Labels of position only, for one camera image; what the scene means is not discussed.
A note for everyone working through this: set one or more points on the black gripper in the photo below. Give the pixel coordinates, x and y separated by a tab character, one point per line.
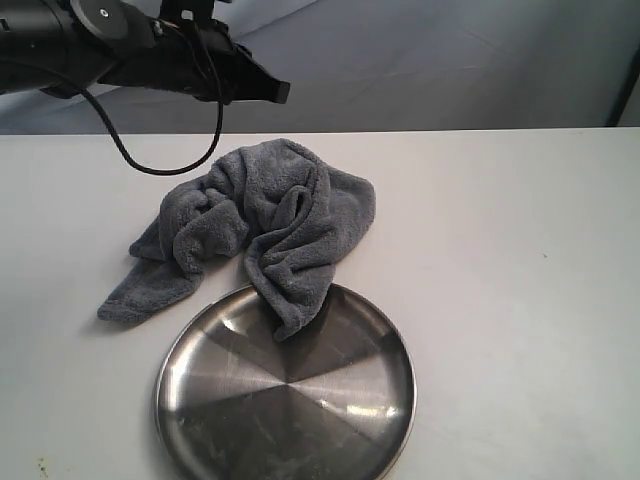
157	55

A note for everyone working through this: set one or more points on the grey fluffy towel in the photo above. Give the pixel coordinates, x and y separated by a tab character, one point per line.
291	215

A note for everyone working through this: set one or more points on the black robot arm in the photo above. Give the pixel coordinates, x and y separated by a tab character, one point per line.
60	46

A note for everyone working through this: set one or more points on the grey backdrop cloth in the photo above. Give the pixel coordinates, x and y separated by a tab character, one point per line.
434	65

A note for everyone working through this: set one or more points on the round stainless steel plate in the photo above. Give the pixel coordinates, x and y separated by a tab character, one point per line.
335	401

